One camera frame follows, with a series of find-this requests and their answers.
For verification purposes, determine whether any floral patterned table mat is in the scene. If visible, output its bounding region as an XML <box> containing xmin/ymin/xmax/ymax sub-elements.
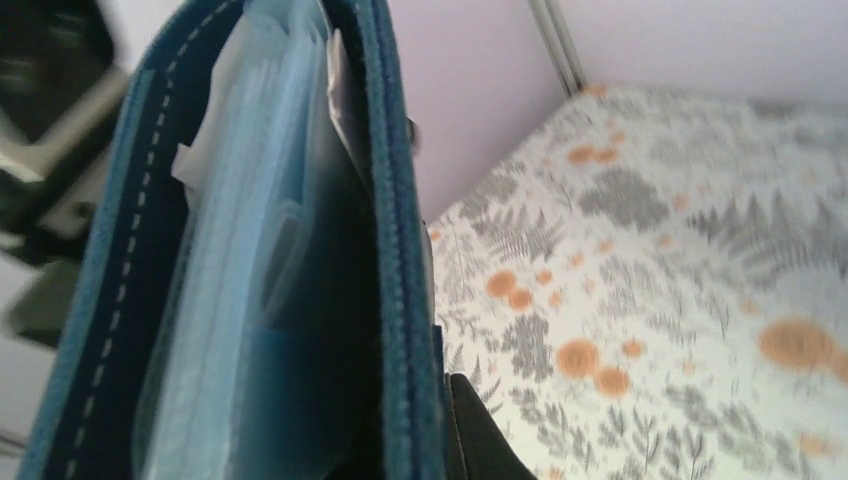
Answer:
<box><xmin>429</xmin><ymin>87</ymin><xmax>847</xmax><ymax>479</ymax></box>

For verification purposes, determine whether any blue leather card holder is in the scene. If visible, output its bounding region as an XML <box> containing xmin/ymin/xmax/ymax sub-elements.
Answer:
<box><xmin>18</xmin><ymin>1</ymin><xmax>447</xmax><ymax>479</ymax></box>

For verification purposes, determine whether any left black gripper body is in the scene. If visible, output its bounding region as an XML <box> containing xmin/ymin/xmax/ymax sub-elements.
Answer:
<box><xmin>1</xmin><ymin>1</ymin><xmax>128</xmax><ymax>347</ymax></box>

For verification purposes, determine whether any aluminium rail frame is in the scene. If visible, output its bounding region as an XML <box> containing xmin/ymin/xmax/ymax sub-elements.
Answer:
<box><xmin>528</xmin><ymin>0</ymin><xmax>586</xmax><ymax>97</ymax></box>

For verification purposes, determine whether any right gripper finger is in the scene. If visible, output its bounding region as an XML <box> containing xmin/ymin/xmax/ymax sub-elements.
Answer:
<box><xmin>447</xmin><ymin>374</ymin><xmax>535</xmax><ymax>480</ymax></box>

